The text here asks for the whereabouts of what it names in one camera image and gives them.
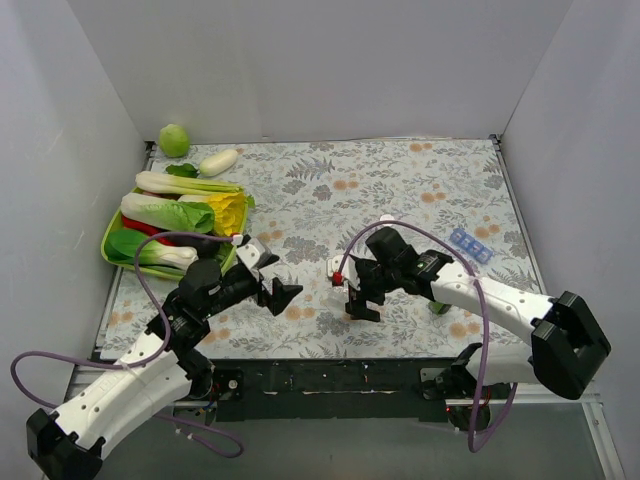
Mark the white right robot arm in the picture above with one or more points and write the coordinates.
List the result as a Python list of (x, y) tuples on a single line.
[(561, 344)]

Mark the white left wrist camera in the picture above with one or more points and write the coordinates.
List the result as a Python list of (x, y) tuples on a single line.
[(248, 253)]

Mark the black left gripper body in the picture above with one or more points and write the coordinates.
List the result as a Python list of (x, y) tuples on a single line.
[(266, 293)]

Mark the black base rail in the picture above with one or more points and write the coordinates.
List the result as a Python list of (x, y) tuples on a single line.
[(416, 388)]

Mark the yellow leafy vegetable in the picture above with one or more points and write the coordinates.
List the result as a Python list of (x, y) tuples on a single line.
[(229, 212)]

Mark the green pill bottle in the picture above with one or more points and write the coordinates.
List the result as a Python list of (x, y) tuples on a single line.
[(439, 308)]

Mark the purple eggplant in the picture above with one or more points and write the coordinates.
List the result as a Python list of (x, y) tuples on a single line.
[(203, 247)]

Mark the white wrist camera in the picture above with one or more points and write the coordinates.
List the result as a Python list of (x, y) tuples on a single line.
[(334, 273), (248, 253)]

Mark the napa cabbage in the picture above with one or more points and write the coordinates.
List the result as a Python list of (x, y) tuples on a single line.
[(168, 214)]

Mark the red chili pepper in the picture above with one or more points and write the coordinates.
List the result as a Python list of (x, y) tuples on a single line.
[(135, 232)]

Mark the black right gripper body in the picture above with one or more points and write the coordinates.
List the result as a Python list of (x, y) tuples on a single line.
[(361, 288)]

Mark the green bok choy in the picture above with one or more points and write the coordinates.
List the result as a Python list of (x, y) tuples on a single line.
[(153, 253)]

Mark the green round cabbage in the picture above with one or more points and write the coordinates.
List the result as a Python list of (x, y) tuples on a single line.
[(174, 141)]

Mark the white radish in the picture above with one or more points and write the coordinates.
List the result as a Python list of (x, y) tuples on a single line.
[(218, 163)]

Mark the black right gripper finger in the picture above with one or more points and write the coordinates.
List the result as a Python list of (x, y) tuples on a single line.
[(356, 307), (349, 271)]

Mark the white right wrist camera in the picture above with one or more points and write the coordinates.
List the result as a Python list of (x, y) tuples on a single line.
[(334, 273)]

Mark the long bok choy stalk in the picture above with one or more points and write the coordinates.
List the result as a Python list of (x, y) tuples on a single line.
[(160, 183)]

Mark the white pill bottle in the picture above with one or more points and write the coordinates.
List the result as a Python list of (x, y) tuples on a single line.
[(336, 301)]

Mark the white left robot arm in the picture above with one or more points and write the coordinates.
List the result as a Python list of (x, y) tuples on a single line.
[(162, 366)]

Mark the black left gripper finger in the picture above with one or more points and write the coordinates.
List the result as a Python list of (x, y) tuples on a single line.
[(266, 259), (282, 295)]

